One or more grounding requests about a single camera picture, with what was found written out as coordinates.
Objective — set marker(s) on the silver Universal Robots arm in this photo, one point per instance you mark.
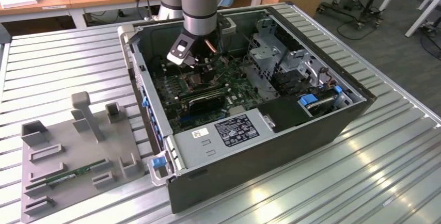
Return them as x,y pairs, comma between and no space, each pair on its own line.
200,9

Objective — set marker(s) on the CPU socket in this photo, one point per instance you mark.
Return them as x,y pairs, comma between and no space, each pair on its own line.
192,80

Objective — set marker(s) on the metal drive cage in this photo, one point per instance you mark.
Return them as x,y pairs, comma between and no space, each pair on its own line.
265,53

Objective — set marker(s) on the green motherboard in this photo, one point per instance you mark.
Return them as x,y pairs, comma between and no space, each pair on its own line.
239,92

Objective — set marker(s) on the black graphics card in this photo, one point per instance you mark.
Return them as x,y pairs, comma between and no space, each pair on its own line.
206,104

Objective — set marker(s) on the small silver heatsink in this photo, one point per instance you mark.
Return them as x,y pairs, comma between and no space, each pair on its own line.
237,110

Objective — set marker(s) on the blue card retainer clip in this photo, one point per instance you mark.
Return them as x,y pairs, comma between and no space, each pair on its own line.
145,102

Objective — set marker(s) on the black plastic shroud box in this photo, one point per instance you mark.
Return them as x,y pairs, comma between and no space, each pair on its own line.
283,115

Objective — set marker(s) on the grey power supply unit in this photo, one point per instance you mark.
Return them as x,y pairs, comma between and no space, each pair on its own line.
206,144

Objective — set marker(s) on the hard disk in blue carrier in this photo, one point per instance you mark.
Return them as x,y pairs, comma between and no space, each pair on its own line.
308,100

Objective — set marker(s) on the small blue clip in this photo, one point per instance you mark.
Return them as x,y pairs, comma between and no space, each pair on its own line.
337,89

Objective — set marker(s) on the black open PC case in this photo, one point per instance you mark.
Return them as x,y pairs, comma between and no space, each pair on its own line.
259,172

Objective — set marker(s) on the grey parts rack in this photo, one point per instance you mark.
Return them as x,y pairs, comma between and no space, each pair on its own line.
79,157

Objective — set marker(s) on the green RAM stick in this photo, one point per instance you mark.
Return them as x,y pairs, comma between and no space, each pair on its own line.
66,177

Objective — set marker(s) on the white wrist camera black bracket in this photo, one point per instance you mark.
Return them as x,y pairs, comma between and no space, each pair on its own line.
180,53

